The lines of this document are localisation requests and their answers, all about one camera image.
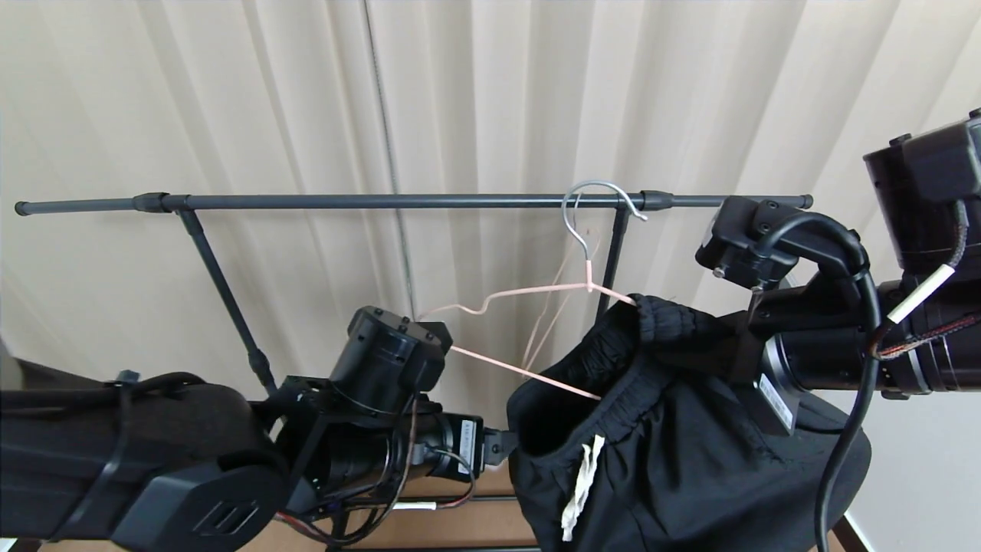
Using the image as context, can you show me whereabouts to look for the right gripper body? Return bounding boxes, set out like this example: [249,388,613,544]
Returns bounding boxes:
[730,309,891,438]

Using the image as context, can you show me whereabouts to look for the white curtain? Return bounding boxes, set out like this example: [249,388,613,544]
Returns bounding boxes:
[0,0,981,461]

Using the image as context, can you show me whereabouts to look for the black clothes rack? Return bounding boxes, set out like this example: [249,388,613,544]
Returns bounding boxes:
[14,190,815,552]

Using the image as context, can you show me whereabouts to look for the black shorts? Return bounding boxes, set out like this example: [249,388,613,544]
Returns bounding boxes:
[506,294,872,552]

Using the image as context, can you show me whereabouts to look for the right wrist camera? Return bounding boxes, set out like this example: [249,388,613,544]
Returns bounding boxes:
[695,195,874,338]

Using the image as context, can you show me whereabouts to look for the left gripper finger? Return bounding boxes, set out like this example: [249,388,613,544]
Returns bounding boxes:
[484,429,523,469]

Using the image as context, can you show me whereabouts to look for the pink clothes hanger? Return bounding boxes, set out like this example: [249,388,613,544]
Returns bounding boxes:
[523,226,600,370]
[418,180,650,401]

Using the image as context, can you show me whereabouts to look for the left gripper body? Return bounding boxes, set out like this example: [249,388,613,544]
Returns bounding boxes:
[345,416,491,493]

